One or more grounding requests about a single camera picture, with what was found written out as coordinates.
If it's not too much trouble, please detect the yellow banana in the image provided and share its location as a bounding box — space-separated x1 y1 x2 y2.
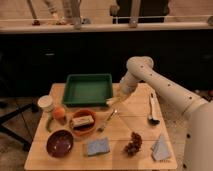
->
106 97 120 107

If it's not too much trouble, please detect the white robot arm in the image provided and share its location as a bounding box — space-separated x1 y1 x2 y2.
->
120 56 213 171

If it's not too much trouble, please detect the beige block in bowl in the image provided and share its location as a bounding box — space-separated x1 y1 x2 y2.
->
72 115 94 127

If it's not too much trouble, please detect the orange bowl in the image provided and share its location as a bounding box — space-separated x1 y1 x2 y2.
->
69 109 96 136

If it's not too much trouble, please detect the purple bowl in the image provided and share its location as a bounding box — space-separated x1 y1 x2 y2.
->
46 130 73 158

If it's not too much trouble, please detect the green plastic tray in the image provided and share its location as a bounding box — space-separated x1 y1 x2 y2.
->
62 74 113 107

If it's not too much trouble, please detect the silver fork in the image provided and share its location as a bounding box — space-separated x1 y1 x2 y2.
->
97 109 118 132

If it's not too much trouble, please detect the blue sponge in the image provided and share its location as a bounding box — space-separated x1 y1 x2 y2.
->
86 138 110 156

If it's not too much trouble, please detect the orange fruit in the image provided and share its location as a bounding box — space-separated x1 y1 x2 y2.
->
53 107 65 119

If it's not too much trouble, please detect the grey folded cloth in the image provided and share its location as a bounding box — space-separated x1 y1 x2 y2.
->
151 134 171 161

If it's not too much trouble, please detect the green chili pepper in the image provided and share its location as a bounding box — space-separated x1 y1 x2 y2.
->
45 115 53 132

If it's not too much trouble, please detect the white cup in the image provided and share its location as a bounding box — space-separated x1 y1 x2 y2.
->
37 95 53 112

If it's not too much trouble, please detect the black chair base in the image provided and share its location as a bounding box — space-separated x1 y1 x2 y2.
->
0 99 39 152

